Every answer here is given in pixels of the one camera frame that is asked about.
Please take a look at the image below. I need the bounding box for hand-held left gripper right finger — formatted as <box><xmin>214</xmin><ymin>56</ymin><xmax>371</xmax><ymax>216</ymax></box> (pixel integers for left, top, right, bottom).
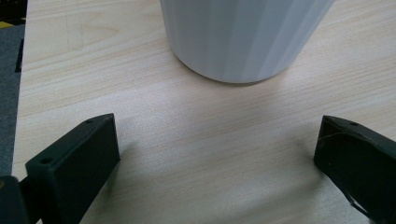
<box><xmin>313</xmin><ymin>115</ymin><xmax>396</xmax><ymax>224</ymax></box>

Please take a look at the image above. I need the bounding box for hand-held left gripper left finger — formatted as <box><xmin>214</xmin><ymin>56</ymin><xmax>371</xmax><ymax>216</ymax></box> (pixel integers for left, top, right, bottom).
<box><xmin>19</xmin><ymin>113</ymin><xmax>121</xmax><ymax>224</ymax></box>

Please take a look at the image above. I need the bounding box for white ribbed cup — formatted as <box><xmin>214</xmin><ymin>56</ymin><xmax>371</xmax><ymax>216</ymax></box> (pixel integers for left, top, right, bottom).
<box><xmin>159</xmin><ymin>0</ymin><xmax>336</xmax><ymax>84</ymax></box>

